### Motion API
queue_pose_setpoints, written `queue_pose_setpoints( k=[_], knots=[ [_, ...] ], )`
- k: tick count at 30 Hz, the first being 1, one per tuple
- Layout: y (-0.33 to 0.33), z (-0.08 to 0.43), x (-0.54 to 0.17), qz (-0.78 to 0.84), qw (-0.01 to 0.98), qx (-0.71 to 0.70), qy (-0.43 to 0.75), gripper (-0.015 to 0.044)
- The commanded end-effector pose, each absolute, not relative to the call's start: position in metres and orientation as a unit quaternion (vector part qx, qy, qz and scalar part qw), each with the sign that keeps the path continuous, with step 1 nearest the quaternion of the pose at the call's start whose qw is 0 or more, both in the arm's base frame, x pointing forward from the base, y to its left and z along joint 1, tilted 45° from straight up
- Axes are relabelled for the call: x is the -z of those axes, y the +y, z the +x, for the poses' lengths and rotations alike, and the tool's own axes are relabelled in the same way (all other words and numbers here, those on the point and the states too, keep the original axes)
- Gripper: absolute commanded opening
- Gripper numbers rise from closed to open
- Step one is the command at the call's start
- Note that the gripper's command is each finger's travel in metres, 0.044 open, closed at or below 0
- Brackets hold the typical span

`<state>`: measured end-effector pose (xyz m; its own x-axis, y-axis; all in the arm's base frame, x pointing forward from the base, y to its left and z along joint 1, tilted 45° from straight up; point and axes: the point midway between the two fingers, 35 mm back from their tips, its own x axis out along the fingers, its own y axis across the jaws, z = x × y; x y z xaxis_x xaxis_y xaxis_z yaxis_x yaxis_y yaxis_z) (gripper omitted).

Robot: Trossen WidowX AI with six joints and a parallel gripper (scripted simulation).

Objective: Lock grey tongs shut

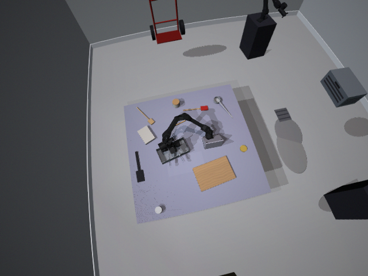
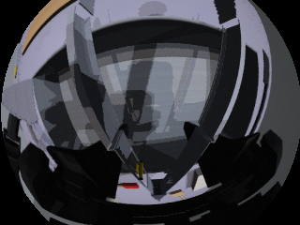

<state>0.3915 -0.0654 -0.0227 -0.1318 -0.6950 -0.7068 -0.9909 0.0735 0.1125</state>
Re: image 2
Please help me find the wooden board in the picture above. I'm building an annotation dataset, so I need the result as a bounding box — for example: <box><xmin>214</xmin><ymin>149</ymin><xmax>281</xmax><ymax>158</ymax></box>
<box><xmin>22</xmin><ymin>0</ymin><xmax>78</xmax><ymax>55</ymax></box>

